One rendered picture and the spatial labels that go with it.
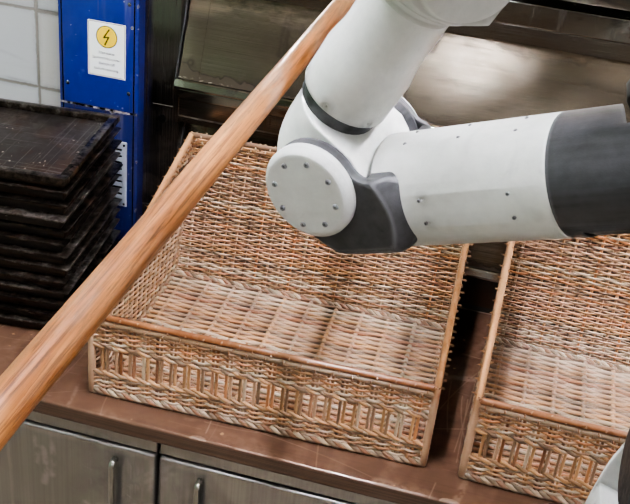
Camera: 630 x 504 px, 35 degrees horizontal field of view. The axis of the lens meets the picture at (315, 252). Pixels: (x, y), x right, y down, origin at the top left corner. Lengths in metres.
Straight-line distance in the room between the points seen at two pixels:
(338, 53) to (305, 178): 0.10
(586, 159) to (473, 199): 0.09
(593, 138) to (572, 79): 1.11
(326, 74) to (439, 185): 0.12
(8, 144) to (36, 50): 0.30
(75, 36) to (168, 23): 0.18
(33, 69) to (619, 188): 1.53
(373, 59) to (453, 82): 1.08
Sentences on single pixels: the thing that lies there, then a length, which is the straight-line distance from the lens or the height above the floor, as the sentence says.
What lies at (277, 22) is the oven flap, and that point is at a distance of 1.85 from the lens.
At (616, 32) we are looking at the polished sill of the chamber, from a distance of 1.75.
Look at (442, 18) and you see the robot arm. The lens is 0.67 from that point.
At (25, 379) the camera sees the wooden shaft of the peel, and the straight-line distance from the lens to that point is 0.67.
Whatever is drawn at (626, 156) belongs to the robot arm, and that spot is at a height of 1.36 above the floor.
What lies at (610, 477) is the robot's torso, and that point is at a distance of 1.16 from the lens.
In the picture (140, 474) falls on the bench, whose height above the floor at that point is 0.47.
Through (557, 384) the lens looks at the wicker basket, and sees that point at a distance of 1.80.
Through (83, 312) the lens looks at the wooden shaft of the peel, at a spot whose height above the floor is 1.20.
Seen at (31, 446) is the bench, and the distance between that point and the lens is 1.74.
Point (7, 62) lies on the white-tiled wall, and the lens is 2.07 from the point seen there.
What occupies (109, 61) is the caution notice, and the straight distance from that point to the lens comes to 1.93.
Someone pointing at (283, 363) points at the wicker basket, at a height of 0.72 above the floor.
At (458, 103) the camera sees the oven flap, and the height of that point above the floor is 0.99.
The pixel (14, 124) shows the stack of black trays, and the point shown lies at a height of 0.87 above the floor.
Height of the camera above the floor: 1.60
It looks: 29 degrees down
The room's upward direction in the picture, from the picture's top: 7 degrees clockwise
